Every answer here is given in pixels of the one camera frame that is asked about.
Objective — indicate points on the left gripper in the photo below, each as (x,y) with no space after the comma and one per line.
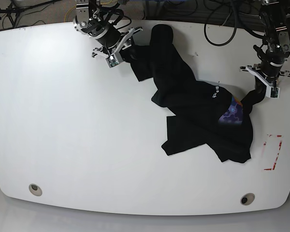
(266,75)

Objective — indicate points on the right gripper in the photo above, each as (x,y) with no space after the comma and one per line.
(115,43)

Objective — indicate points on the black graphic T-shirt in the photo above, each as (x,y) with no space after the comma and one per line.
(202,113)

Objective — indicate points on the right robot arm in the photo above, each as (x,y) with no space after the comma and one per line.
(99,22)

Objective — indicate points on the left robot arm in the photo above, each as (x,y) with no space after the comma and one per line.
(274,50)

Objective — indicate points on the red tape rectangle marking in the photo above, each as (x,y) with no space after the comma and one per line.
(270,151)

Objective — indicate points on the black tripod stand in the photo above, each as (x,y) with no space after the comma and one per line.
(13,11)

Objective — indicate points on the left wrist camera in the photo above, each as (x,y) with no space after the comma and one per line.
(272,92)

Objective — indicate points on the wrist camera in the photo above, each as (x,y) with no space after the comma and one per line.
(112,61)
(272,92)

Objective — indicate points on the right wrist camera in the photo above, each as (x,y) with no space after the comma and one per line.
(112,61)

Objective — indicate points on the right table cable grommet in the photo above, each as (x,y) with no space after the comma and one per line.
(247,199)

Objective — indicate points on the table cable grommet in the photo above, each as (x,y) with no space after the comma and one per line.
(247,199)
(35,190)

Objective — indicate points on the left table cable grommet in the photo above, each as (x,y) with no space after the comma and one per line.
(35,190)

